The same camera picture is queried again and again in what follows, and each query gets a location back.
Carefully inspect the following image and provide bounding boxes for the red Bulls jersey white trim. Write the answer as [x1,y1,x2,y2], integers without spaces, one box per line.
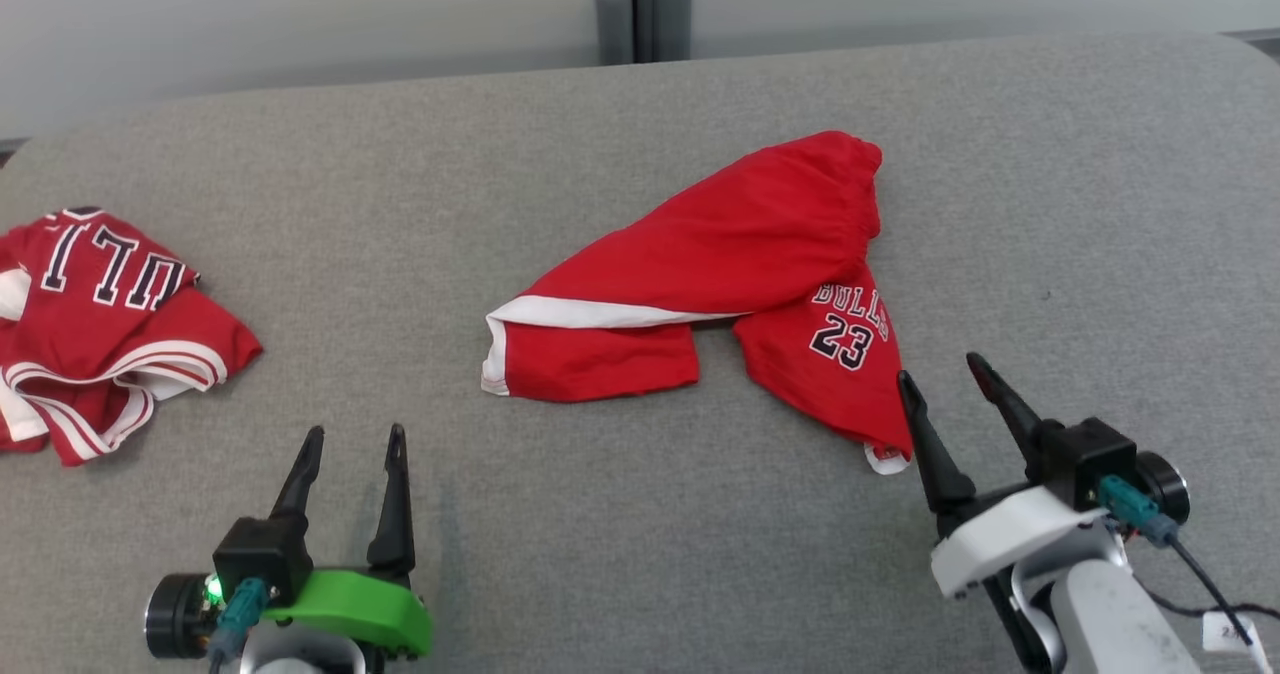
[0,207,264,468]

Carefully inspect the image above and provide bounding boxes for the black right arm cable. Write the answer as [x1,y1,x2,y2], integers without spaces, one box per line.
[1097,474,1280,645]

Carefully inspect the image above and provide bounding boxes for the grey rounded post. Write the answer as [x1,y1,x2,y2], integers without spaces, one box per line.
[655,0,694,63]
[594,0,635,66]

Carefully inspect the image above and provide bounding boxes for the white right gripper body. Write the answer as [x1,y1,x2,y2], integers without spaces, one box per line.
[928,451,1192,601]

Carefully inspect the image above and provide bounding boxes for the white right cable label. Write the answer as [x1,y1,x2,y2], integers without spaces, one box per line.
[1202,610,1269,670]

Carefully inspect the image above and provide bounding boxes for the red Bulls 23 shorts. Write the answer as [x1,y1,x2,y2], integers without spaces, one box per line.
[481,131,914,476]

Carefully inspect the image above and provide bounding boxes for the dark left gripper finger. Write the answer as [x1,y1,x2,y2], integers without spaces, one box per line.
[270,426,326,521]
[366,423,417,577]

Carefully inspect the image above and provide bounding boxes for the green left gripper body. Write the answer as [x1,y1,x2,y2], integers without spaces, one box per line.
[145,566,434,667]

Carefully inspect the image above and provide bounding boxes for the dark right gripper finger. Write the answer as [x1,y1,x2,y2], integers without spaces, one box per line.
[965,352,1047,482]
[896,370,977,517]

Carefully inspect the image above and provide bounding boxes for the dark grey vertical frame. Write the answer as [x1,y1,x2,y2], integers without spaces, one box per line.
[599,0,672,64]

